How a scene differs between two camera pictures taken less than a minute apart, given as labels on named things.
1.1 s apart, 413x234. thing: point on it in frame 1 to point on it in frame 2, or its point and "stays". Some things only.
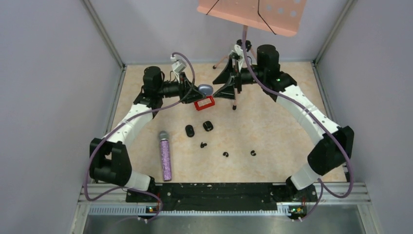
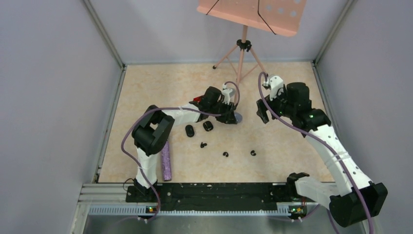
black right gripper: [232, 78] to [262, 110]
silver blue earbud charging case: [207, 89] to [238, 117]
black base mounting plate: [222, 197] stays
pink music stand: [282, 17] stays
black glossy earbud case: [208, 126] stays
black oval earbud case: [190, 130] stays
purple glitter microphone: [164, 136] stays
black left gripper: [189, 92] to [228, 116]
